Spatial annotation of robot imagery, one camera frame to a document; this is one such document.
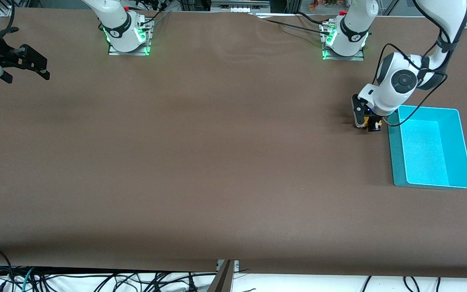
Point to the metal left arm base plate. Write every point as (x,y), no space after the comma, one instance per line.
(359,57)

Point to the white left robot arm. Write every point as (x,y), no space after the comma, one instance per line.
(403,77)

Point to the brown table cover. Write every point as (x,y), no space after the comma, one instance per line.
(233,182)

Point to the teal plastic bin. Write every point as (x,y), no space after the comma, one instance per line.
(428,154)

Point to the metal table bracket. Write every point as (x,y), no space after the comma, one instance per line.
(224,278)

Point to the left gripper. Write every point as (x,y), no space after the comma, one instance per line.
(373,122)

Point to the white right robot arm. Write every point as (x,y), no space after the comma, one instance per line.
(116,20)

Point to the white connector block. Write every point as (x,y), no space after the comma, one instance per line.
(240,9)

